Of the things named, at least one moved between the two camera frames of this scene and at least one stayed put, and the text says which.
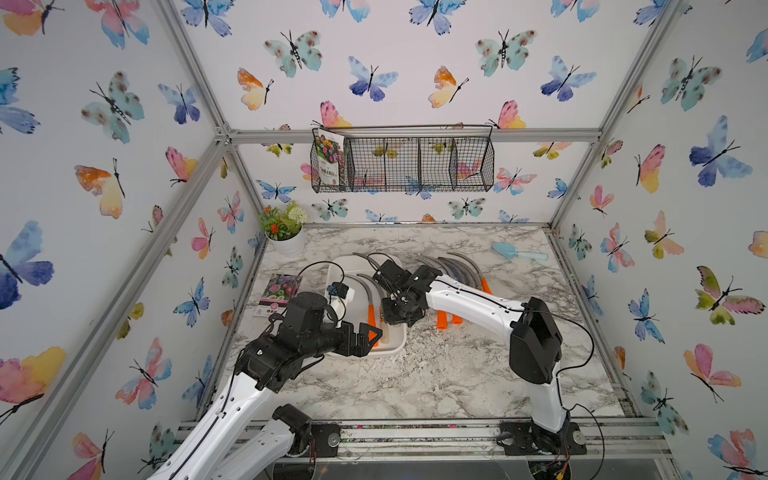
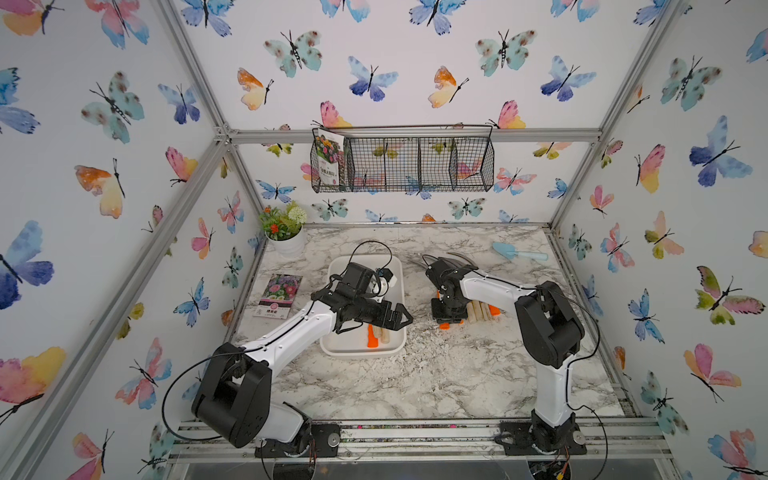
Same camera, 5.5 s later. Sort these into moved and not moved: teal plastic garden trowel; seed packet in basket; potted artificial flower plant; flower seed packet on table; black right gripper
Moved: black right gripper
Not moved: seed packet in basket; teal plastic garden trowel; potted artificial flower plant; flower seed packet on table
